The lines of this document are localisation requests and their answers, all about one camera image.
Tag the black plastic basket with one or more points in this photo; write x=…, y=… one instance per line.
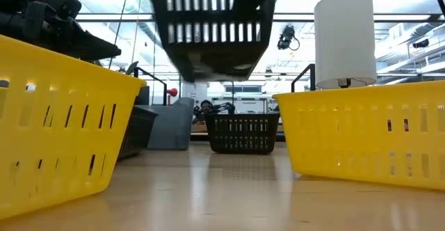
x=242, y=147
x=215, y=55

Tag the black ceiling fixture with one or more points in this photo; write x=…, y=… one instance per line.
x=420, y=44

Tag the yellow plastic basket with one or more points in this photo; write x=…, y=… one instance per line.
x=52, y=137
x=365, y=137

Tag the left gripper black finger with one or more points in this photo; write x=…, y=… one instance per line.
x=90, y=46
x=114, y=53

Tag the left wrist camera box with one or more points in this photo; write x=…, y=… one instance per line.
x=62, y=1

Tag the red round knob object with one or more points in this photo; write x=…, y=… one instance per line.
x=172, y=92

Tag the wooden shelf black metal frame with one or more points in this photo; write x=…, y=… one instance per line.
x=312, y=77

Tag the white shade table lamp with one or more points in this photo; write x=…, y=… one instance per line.
x=344, y=36

